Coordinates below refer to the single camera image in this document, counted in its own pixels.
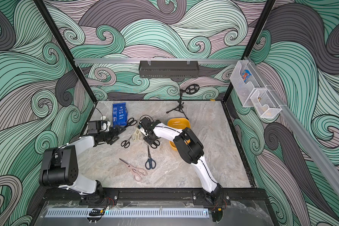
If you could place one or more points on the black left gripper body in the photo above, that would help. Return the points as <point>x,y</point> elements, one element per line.
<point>108,136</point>

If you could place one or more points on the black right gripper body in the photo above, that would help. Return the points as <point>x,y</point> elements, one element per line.
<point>151,138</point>

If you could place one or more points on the black handled grey scissors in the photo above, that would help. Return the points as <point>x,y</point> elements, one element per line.
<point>126,143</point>

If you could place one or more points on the blue handled scissors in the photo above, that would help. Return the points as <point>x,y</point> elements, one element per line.
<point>150,163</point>

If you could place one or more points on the pink handled scissors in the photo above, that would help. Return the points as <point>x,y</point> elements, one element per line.
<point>138,173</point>

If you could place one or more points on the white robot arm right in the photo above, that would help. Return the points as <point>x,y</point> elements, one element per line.
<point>190,150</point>

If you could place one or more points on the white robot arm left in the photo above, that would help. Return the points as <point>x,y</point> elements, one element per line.
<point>59,167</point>

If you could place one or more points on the yellow plastic storage box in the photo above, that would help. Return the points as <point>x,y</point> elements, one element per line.
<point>179,123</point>

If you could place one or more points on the blue snack packet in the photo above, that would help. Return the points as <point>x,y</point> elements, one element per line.
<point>120,114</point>

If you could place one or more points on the white perforated front strip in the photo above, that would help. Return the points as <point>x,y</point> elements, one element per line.
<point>130,213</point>

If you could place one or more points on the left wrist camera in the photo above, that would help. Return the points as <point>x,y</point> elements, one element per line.
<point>95,127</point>

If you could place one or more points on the black hanging wall tray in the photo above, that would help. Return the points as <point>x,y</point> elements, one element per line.
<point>172,69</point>

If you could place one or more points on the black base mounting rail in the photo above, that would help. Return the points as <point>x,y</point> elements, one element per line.
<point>195,196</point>

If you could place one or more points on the aluminium rail back wall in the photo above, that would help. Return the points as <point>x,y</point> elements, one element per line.
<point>117,60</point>

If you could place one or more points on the aluminium rail wall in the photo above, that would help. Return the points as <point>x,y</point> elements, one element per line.
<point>117,60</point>
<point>305,139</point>

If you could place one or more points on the clear wall bin large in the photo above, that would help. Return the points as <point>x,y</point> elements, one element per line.
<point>244,79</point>

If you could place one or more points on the clear wall bin small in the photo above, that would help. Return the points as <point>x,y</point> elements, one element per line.
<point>265,104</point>

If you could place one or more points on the black corner frame post left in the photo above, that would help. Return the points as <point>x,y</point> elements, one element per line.
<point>57,35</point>

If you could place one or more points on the black corner frame post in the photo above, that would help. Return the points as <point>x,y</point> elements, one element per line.
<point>256,14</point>
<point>57,35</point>

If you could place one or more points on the black corner frame post right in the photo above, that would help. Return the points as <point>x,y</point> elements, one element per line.
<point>256,14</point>

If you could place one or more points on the aluminium rail right wall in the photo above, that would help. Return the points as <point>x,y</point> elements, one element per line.
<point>305,139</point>

